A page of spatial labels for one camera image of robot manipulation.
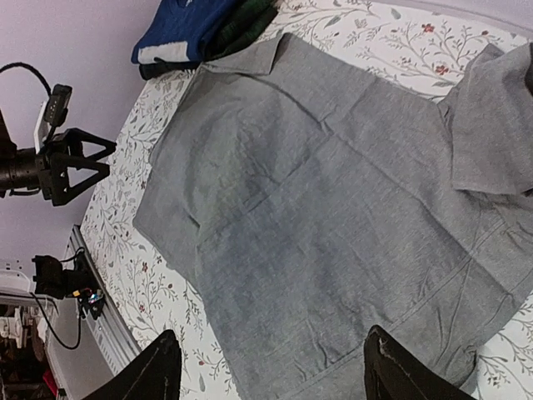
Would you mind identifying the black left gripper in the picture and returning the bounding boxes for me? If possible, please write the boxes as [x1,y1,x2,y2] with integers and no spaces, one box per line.
[36,128,117,207]

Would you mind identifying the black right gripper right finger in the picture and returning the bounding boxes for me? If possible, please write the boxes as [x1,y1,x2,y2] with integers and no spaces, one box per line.
[363,325,472,400]

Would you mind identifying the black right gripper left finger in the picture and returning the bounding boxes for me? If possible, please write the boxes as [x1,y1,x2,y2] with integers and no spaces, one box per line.
[85,329,182,400]

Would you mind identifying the navy blue t-shirt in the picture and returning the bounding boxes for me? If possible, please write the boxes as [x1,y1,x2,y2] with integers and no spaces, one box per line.
[131,0,242,64]

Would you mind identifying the grey button-up shirt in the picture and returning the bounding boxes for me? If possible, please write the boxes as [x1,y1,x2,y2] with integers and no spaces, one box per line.
[133,33,532,399]

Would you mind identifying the left robot arm white sleeves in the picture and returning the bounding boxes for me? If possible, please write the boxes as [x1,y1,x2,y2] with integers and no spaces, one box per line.
[0,62,53,199]

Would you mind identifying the dark green plaid garment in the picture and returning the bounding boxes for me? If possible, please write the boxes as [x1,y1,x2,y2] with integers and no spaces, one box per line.
[135,0,277,81]

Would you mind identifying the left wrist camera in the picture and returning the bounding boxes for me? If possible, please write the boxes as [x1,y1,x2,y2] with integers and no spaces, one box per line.
[33,84,72,153]

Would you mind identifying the aluminium front rail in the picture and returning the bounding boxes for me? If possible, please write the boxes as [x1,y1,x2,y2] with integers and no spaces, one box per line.
[66,225,141,375]

